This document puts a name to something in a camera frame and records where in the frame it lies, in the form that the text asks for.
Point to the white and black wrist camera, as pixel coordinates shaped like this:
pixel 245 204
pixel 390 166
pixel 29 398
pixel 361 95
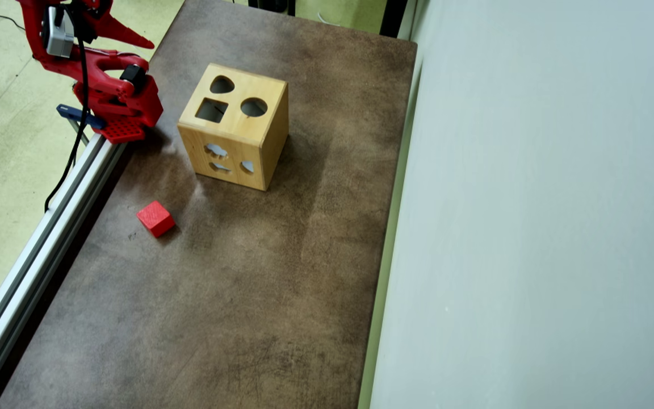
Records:
pixel 58 34

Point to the red robot arm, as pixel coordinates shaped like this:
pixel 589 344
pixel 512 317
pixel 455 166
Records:
pixel 134 108

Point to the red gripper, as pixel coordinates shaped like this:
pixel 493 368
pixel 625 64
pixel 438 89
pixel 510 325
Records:
pixel 112 29

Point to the aluminium profile rail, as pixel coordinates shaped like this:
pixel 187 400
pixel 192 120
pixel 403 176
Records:
pixel 32 267

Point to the wooden shape sorter box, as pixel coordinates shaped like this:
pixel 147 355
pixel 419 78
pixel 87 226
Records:
pixel 235 130

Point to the red wooden cube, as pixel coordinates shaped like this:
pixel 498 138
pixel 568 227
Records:
pixel 155 218

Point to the blue clamp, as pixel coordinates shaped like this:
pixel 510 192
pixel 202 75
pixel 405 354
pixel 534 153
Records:
pixel 80 115

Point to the black furniture leg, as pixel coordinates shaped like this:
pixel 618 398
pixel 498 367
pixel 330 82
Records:
pixel 393 17

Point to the black furniture base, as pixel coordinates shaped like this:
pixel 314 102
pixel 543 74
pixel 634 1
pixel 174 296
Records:
pixel 271 5

